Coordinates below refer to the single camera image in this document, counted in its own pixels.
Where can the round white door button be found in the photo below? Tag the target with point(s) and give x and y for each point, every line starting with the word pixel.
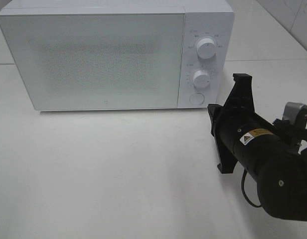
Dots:
pixel 196 99

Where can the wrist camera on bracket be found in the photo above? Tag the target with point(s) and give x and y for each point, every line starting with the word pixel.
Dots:
pixel 292 127

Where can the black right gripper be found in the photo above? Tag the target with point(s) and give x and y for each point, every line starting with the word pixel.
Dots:
pixel 242 136

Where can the white microwave oven body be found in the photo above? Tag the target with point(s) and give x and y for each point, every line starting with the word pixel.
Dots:
pixel 213 18

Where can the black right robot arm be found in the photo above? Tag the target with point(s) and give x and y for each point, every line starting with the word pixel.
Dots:
pixel 284 198

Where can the upper white power knob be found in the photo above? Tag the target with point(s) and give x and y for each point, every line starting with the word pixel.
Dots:
pixel 206 47

